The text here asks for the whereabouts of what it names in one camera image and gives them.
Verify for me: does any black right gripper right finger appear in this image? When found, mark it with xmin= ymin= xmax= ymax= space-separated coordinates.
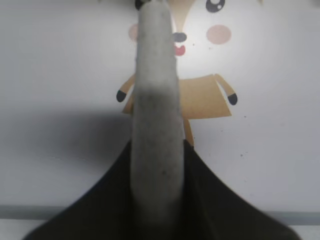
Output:
xmin=181 ymin=140 xmax=300 ymax=240

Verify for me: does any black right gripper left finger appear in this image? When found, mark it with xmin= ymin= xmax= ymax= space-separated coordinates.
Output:
xmin=24 ymin=142 xmax=137 ymax=240

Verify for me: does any white handled kitchen knife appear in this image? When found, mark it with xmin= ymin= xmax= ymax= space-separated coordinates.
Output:
xmin=130 ymin=0 xmax=184 ymax=240

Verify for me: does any white deer cutting board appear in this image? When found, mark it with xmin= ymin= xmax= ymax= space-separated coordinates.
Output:
xmin=0 ymin=0 xmax=320 ymax=219

